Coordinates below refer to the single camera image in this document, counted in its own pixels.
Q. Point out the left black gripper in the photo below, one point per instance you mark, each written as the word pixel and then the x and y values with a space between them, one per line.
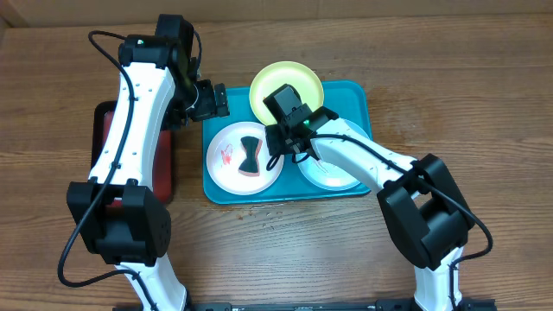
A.
pixel 207 107

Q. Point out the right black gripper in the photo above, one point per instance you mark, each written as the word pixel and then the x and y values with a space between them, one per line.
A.
pixel 278 138

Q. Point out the orange and green sponge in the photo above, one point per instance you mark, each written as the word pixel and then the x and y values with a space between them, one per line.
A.
pixel 250 165

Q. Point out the white plastic plate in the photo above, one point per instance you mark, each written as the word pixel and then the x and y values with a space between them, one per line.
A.
pixel 225 154

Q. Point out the green plastic plate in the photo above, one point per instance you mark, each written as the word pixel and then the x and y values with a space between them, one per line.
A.
pixel 301 77

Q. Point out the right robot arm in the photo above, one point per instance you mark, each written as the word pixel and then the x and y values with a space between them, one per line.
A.
pixel 425 213

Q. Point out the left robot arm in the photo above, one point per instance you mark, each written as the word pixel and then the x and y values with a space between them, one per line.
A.
pixel 115 210

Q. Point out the teal plastic tray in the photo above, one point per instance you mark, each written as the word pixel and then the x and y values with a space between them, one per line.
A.
pixel 345 97

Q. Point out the red and black tray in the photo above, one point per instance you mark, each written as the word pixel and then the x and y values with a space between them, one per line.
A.
pixel 163 184

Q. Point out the light blue plastic plate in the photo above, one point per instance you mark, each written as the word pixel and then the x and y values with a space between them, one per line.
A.
pixel 326 176

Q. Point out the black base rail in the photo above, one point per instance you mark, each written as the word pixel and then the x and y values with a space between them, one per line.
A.
pixel 379 305

